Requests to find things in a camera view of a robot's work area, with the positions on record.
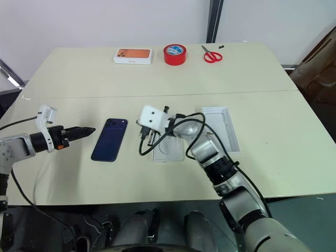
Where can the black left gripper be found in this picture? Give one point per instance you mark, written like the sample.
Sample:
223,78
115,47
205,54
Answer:
55,136

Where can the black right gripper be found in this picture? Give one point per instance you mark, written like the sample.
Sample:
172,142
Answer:
147,134

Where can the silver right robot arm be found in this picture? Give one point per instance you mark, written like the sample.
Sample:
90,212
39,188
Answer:
236,199

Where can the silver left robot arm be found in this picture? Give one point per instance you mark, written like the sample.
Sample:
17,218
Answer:
15,147

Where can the white phone box base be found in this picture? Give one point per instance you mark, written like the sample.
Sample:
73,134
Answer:
170,151

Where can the white phone box lid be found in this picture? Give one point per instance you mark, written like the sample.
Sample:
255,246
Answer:
223,126

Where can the white box with orange phone print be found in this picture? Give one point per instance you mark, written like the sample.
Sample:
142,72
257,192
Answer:
134,55

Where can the dark blue smartphone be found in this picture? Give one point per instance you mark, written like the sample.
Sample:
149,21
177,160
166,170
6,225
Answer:
109,140

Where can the red tape roll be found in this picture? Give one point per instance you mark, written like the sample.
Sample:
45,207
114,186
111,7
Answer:
174,56

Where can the dark rounded robot leg shape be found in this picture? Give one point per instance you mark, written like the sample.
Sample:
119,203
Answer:
136,227
198,231

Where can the dark metal pole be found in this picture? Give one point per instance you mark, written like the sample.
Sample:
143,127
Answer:
214,21

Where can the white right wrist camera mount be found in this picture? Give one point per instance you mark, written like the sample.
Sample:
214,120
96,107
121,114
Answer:
153,116

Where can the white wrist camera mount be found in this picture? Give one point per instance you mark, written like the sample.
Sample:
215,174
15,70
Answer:
153,116
45,115

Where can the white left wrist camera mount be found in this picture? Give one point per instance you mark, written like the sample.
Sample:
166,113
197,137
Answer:
45,115

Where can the silver metal frame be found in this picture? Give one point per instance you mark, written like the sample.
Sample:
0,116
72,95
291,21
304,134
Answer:
10,76

